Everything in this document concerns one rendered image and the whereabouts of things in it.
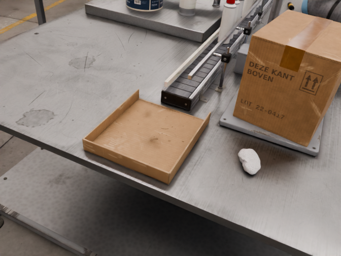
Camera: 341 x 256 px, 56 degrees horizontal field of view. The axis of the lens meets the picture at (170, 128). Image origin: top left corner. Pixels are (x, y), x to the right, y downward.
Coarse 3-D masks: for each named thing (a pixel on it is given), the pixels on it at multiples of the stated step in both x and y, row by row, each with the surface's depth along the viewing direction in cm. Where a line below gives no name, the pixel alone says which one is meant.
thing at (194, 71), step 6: (258, 0) 166; (252, 6) 157; (246, 12) 149; (228, 36) 126; (222, 42) 120; (216, 48) 115; (210, 54) 110; (204, 60) 106; (198, 66) 103; (192, 72) 99
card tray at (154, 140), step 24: (120, 120) 98; (144, 120) 99; (168, 120) 100; (192, 120) 101; (96, 144) 84; (120, 144) 90; (144, 144) 90; (168, 144) 91; (192, 144) 90; (144, 168) 80; (168, 168) 84
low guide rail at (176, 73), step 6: (216, 30) 141; (216, 36) 140; (204, 42) 130; (210, 42) 134; (198, 48) 125; (204, 48) 129; (192, 54) 120; (198, 54) 124; (186, 60) 116; (192, 60) 120; (180, 66) 112; (186, 66) 115; (174, 72) 108; (180, 72) 111; (168, 78) 105; (174, 78) 107; (168, 84) 104
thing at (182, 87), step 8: (256, 8) 182; (240, 24) 159; (240, 32) 151; (216, 40) 142; (232, 40) 143; (208, 48) 134; (224, 48) 135; (200, 56) 127; (192, 64) 122; (208, 64) 123; (216, 64) 126; (184, 72) 116; (200, 72) 117; (208, 72) 117; (176, 80) 111; (184, 80) 111; (192, 80) 112; (200, 80) 112; (168, 88) 106; (176, 88) 107; (184, 88) 107; (192, 88) 108; (184, 96) 103
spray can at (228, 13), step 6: (228, 0) 128; (234, 0) 128; (228, 6) 128; (234, 6) 129; (228, 12) 130; (234, 12) 130; (222, 18) 133; (228, 18) 131; (222, 24) 134; (228, 24) 133; (222, 30) 135; (228, 30) 134; (222, 36) 136; (228, 42) 138
